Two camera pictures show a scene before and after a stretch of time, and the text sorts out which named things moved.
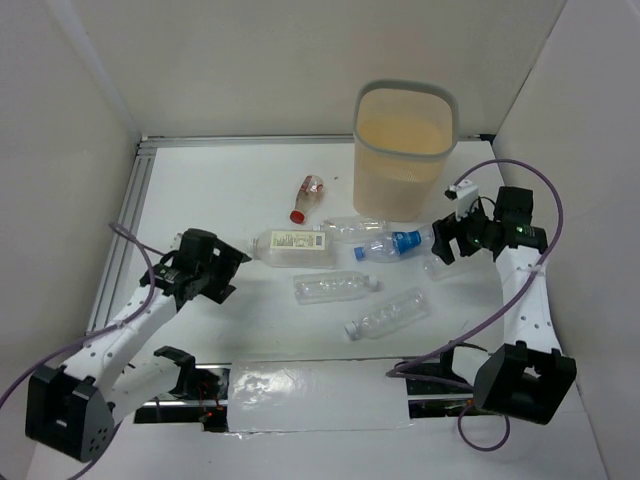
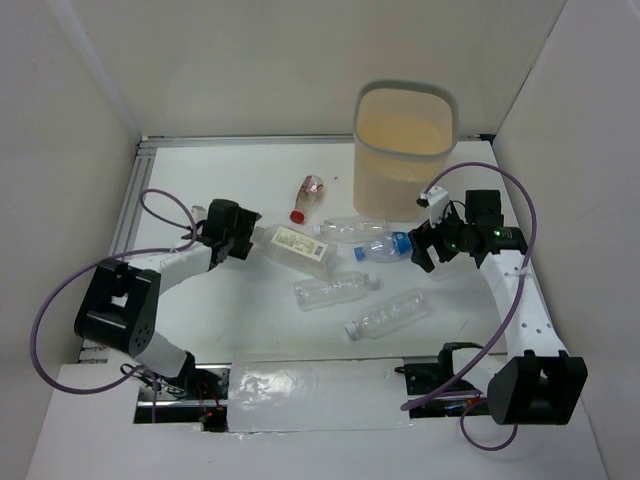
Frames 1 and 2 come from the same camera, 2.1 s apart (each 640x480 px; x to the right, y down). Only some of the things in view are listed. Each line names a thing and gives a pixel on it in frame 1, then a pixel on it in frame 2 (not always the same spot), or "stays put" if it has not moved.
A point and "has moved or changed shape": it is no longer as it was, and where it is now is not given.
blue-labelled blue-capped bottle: (385, 249) stays put
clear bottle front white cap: (391, 317) stays put
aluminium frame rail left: (117, 258) stays put
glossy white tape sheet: (311, 396) stays put
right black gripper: (448, 228) → (423, 236)
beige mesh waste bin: (402, 133) stays put
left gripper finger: (229, 260) → (246, 221)
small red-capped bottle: (310, 191) stays put
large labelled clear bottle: (295, 248) has moved or changed shape
